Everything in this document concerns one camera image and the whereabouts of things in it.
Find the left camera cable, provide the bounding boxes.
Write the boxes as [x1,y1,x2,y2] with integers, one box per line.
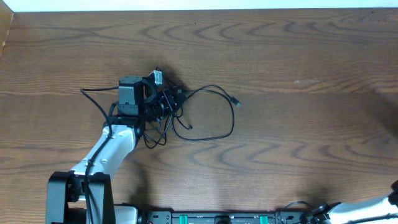
[80,86,121,224]

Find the black USB cable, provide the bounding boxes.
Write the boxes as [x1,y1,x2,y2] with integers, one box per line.
[142,67,243,150]

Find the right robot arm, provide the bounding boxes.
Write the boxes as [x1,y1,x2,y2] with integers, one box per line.
[301,181,397,224]

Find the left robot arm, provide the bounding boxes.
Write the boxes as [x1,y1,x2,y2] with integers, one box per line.
[45,71,186,223]

